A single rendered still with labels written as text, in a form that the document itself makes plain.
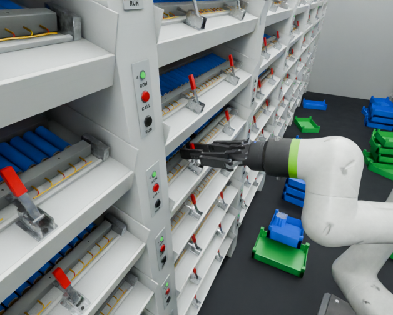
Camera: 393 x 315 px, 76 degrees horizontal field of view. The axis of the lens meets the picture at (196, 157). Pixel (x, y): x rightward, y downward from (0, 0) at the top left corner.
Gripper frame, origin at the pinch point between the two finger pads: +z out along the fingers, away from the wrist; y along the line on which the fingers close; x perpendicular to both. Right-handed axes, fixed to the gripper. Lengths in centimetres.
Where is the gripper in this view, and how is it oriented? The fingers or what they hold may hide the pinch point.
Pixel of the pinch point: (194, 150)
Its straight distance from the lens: 71.3
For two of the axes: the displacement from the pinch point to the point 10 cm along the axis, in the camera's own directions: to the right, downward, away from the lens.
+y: 4.5, -4.8, 7.5
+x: -1.7, -8.7, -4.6
